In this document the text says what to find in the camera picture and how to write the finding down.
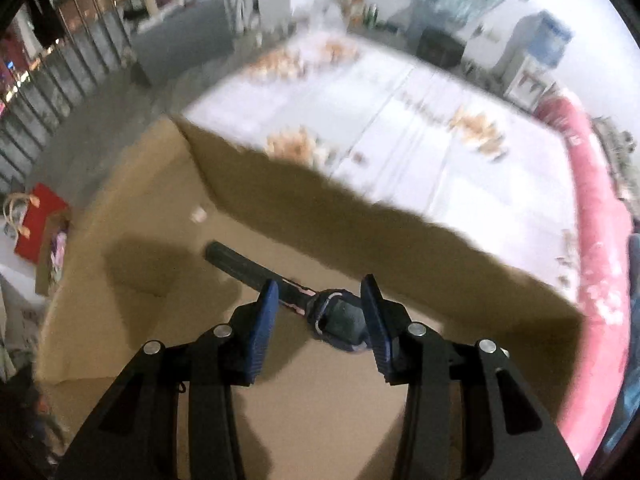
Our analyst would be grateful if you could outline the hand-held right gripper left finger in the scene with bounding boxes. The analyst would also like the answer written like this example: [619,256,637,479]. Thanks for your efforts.
[54,279,279,480]

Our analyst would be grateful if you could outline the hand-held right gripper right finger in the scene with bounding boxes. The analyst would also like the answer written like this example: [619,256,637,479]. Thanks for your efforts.
[360,274,583,480]

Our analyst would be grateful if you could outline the black smart watch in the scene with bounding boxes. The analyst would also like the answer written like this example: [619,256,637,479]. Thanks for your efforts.
[205,241,373,353]

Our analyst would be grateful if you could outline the brown cardboard box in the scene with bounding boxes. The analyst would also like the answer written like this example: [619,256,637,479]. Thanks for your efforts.
[35,115,586,480]

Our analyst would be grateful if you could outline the brown gift bag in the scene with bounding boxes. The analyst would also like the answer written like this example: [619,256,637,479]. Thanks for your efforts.
[35,210,74,297]

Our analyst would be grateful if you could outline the pink floral blanket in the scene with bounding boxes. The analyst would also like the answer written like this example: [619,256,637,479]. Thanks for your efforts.
[535,87,633,471]

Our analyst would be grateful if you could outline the red gift bag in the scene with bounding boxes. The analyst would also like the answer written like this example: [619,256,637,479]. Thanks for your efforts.
[14,183,71,263]

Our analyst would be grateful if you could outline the white water dispenser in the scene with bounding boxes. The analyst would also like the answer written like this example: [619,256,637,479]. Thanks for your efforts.
[502,52,556,107]

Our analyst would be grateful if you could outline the metal railing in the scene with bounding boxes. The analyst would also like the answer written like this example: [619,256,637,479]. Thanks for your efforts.
[0,0,191,196]

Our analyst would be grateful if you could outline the black hanging garment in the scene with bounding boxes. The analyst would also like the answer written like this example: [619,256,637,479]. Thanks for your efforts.
[25,0,66,48]

